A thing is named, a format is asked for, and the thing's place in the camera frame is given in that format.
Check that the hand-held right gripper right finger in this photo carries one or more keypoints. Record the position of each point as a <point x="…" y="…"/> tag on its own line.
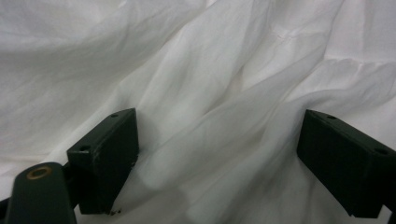
<point x="345" y="165"/>

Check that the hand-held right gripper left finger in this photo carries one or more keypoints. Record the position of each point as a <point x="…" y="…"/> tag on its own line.
<point x="106" y="161"/>

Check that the white garment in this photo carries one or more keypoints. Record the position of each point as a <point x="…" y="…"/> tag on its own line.
<point x="199" y="62"/>

